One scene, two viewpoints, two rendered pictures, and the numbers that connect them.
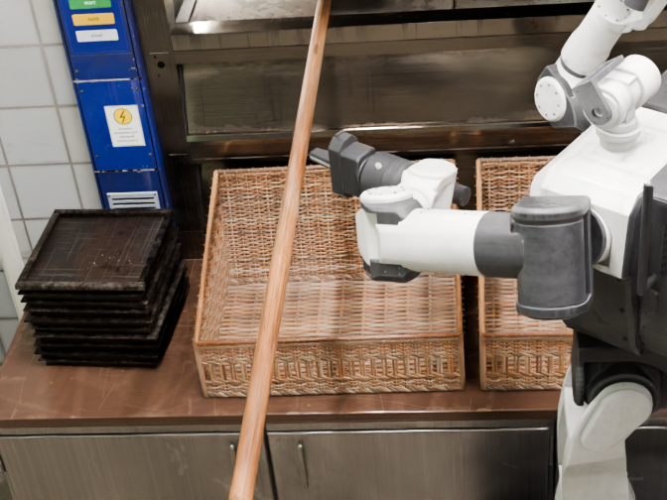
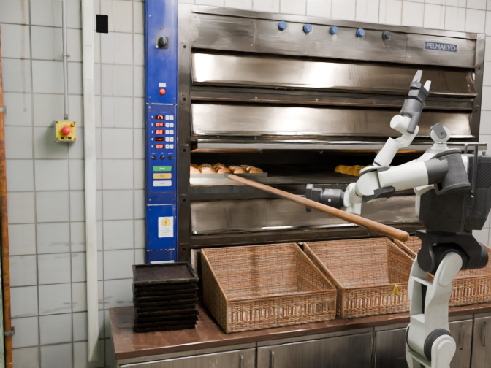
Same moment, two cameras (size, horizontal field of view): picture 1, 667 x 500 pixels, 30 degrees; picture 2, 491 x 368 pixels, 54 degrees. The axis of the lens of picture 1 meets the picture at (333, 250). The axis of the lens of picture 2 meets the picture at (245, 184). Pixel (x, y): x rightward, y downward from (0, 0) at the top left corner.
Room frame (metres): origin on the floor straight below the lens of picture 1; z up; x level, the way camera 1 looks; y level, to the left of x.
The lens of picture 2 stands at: (0.09, 1.15, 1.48)
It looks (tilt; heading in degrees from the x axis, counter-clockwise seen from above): 6 degrees down; 334
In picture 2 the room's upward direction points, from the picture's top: 1 degrees clockwise
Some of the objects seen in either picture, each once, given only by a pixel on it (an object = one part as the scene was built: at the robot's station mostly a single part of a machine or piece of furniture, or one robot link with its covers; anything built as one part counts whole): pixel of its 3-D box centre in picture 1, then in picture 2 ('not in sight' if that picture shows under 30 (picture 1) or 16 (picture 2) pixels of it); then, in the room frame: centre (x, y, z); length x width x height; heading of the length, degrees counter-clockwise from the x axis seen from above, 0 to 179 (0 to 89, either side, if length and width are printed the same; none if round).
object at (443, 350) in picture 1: (333, 274); (264, 282); (2.16, 0.01, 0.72); 0.56 x 0.49 x 0.28; 83
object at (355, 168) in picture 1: (365, 173); (320, 198); (1.82, -0.07, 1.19); 0.12 x 0.10 x 0.13; 47
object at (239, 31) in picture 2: not in sight; (345, 40); (2.38, -0.60, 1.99); 1.80 x 0.08 x 0.21; 82
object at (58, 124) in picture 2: not in sight; (66, 131); (2.51, 0.90, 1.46); 0.10 x 0.07 x 0.10; 82
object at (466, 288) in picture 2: not in sight; (457, 266); (2.00, -1.17, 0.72); 0.56 x 0.49 x 0.28; 83
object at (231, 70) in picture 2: not in sight; (346, 75); (2.35, -0.59, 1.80); 1.79 x 0.11 x 0.19; 82
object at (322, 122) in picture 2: not in sight; (344, 121); (2.35, -0.59, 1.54); 1.79 x 0.11 x 0.19; 82
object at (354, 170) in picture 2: not in sight; (383, 171); (2.71, -1.23, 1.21); 0.61 x 0.48 x 0.06; 172
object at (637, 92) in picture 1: (621, 98); (440, 136); (1.50, -0.42, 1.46); 0.10 x 0.07 x 0.09; 137
